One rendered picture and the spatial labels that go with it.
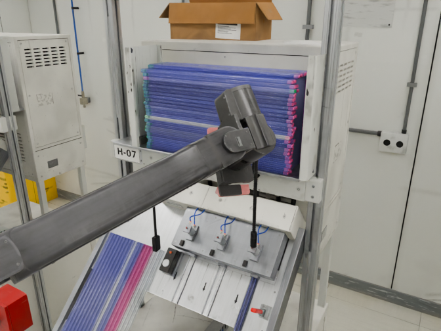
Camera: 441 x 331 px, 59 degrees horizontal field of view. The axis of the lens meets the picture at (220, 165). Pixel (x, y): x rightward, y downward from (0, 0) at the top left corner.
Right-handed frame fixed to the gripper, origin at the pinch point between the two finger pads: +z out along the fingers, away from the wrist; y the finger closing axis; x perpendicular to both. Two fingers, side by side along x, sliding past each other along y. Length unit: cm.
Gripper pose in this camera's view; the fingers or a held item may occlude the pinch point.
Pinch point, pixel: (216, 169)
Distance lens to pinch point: 83.5
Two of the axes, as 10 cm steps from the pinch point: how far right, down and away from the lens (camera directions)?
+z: -4.1, 2.9, 8.7
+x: 9.0, -0.5, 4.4
